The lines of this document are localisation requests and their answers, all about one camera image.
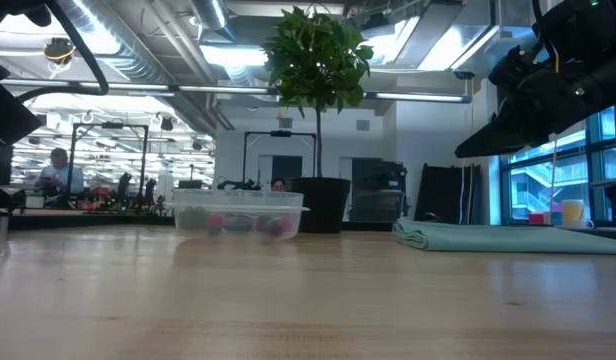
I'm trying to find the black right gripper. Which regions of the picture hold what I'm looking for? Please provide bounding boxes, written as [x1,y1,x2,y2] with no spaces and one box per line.
[455,69,607,159]

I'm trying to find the clear plastic tupperware container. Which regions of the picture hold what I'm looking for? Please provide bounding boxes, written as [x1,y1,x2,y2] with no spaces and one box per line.
[167,188,311,242]

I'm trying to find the black monitor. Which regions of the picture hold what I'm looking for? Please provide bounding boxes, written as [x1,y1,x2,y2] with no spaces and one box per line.
[0,145,14,186]

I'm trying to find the round ceiling fixture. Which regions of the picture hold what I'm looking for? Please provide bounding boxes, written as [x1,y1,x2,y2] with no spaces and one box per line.
[42,37,77,65]

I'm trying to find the black panel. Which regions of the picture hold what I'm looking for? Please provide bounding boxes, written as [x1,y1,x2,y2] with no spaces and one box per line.
[415,163,482,225]

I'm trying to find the long ceiling light tube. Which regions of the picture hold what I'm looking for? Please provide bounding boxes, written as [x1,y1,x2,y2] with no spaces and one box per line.
[365,91,472,104]
[0,78,279,96]

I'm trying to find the yellow mug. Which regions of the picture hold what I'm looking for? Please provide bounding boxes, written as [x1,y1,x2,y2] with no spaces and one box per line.
[561,198,595,230]

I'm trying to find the folded green towel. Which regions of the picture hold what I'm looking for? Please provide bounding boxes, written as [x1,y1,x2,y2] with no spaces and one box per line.
[392,218,616,255]

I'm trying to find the green leafy tree plant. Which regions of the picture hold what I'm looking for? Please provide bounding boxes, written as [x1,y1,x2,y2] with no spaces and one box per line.
[261,5,375,179]

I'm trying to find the window with black frame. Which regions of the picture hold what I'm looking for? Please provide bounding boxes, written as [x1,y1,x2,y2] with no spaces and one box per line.
[500,107,616,224]

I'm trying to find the yellow hanging cord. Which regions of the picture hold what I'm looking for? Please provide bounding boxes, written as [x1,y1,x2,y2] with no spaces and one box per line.
[551,47,561,214]

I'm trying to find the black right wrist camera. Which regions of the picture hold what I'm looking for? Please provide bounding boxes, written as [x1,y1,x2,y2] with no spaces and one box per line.
[489,45,537,89]

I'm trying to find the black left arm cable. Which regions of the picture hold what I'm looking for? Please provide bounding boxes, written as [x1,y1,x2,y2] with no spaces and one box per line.
[17,0,110,101]

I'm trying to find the black table frame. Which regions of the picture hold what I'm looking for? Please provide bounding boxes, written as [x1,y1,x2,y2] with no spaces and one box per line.
[0,212,175,232]

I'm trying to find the silver air duct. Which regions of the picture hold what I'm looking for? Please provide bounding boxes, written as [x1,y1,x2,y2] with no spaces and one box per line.
[187,0,237,44]

